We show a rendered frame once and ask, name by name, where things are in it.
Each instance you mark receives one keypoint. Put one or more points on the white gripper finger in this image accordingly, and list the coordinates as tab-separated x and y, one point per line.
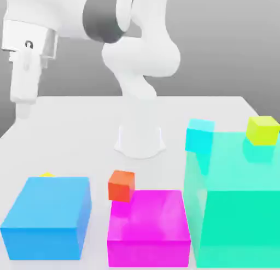
23	111

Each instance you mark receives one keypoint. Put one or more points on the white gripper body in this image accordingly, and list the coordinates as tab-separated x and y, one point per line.
25	84

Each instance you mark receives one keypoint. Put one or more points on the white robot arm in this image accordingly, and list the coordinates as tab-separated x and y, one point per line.
140	62

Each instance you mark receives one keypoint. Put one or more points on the small yellow cube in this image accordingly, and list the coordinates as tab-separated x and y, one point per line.
46	175

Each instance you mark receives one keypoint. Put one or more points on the small orange cube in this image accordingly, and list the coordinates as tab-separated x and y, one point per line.
119	191

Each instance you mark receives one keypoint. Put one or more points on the small cyan cube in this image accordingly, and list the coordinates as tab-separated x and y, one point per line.
198	141

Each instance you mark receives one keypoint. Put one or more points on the small lime cube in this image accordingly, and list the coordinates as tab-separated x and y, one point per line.
262	132

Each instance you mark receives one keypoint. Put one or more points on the large blue box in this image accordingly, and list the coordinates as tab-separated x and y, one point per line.
46	211

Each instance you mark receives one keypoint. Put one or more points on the large magenta box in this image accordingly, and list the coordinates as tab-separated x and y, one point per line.
151	230

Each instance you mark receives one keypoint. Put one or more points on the large turquoise box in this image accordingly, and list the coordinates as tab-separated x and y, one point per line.
238	219

